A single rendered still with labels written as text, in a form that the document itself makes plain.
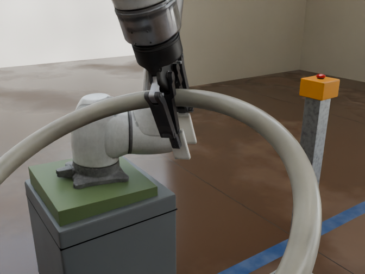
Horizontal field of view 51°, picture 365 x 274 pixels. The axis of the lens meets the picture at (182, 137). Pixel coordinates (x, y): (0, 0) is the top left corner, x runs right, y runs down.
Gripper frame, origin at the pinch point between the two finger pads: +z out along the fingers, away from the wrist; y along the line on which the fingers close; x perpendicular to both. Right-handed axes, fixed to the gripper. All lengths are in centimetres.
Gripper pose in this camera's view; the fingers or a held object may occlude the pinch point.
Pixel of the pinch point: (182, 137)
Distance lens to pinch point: 71.0
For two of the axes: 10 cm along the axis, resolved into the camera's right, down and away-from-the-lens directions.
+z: 2.1, 7.6, 6.1
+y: -2.9, 6.5, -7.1
